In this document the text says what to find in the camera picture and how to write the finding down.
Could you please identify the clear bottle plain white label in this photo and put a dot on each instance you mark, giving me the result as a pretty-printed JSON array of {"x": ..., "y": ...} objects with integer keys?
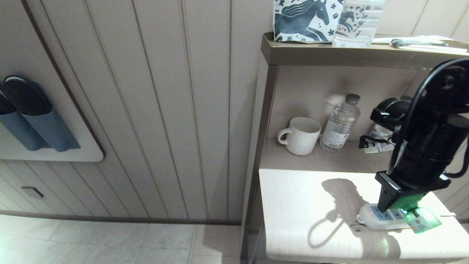
[{"x": 339, "y": 128}]

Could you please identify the white power strip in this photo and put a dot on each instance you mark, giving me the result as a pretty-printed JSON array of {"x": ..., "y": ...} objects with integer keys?
[{"x": 366, "y": 220}]

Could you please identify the large clear horse print bottle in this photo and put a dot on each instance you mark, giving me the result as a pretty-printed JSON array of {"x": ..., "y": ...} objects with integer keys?
[{"x": 359, "y": 25}]

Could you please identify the green mosquito repellent plug-in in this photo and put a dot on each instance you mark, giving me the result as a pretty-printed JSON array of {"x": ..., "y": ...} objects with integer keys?
[{"x": 425, "y": 222}]

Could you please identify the brown baseboard strip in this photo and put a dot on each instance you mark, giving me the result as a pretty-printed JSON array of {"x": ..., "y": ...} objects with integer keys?
[{"x": 110, "y": 219}]

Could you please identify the clear bottle horse print label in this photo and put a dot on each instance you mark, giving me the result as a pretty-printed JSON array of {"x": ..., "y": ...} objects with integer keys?
[{"x": 383, "y": 132}]

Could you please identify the white ribbed mug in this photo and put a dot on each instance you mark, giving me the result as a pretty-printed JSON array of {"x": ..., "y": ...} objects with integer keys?
[{"x": 302, "y": 141}]

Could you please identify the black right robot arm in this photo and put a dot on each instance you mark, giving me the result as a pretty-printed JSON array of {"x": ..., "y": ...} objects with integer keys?
[{"x": 450, "y": 84}]

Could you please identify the grey wall socket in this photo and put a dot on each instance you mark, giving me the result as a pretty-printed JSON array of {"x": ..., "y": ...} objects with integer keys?
[{"x": 32, "y": 192}]

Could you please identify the horse print tissue box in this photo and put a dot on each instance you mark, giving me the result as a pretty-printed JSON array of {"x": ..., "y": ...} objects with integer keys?
[{"x": 304, "y": 22}]

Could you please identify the blue slipper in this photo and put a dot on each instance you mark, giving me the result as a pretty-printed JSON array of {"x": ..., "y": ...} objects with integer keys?
[
  {"x": 47, "y": 124},
  {"x": 18, "y": 132}
]

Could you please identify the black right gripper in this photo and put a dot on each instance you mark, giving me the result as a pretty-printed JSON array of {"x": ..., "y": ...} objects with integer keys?
[{"x": 421, "y": 168}]

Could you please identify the beige brown shelf unit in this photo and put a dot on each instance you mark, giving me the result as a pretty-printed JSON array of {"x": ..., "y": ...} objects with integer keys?
[{"x": 329, "y": 55}]

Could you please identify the papers and pen on shelf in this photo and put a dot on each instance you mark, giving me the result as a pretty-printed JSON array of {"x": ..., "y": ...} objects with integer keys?
[{"x": 439, "y": 47}]

